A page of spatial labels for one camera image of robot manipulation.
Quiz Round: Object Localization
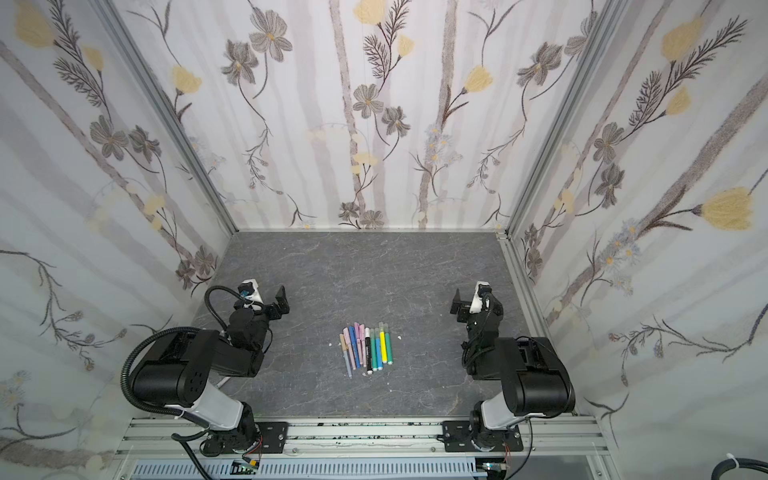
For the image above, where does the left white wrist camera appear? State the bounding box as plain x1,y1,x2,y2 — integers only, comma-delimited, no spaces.
237,279,262,303

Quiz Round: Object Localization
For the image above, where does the light pink pen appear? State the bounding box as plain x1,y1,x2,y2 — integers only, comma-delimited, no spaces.
343,327,357,370

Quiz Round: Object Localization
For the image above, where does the dark green marker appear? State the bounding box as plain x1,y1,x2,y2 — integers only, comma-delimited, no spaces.
369,329,380,371

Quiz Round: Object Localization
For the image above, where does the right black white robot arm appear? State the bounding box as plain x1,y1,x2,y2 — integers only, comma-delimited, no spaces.
442,282,575,452

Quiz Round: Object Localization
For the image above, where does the blue marker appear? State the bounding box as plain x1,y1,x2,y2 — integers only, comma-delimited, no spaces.
372,328,383,371

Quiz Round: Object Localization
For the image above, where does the purple pink pen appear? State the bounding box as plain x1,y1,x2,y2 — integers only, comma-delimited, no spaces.
353,322,363,368

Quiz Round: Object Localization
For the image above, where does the black hose corner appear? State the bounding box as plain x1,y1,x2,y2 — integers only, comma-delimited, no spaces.
710,454,768,480

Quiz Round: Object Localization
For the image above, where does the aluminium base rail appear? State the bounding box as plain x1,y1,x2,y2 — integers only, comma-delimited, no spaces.
107,416,620,479

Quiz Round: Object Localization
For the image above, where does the blue pen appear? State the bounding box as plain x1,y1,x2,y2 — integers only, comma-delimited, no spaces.
348,325,361,369

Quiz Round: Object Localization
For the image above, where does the yellow marker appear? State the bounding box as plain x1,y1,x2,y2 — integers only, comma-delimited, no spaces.
378,323,388,366

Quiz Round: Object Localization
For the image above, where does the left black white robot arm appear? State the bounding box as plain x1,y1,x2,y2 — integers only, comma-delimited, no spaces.
120,280,290,457

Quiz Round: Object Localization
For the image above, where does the grey ventilated cable duct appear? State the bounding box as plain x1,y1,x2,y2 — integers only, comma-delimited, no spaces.
128,458,488,480

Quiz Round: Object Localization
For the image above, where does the light green marker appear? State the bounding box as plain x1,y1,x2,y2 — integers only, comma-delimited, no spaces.
383,323,393,365

